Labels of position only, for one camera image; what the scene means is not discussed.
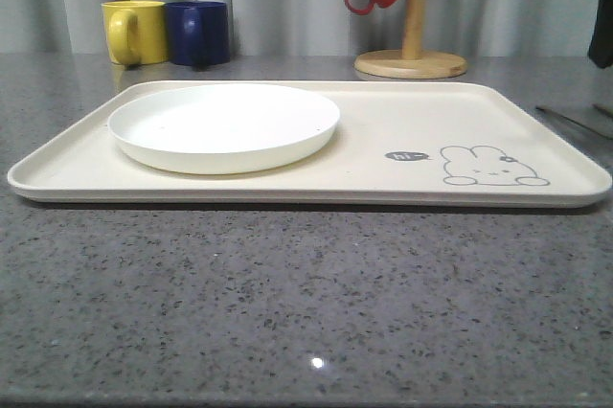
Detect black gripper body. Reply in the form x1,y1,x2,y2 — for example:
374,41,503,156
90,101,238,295
588,0,612,69

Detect wooden mug tree stand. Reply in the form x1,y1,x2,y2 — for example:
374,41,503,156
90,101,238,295
353,0,467,79

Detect yellow mug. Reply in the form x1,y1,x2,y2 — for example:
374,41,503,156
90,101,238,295
102,0,169,66

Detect steel chopstick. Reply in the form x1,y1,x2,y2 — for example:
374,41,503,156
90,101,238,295
535,105,612,140

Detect beige rabbit serving tray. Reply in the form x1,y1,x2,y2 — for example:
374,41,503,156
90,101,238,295
8,80,612,208

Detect navy blue mug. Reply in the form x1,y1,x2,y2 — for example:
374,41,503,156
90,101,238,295
164,1,231,67

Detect white round plate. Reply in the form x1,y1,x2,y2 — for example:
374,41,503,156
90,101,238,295
107,83,340,174

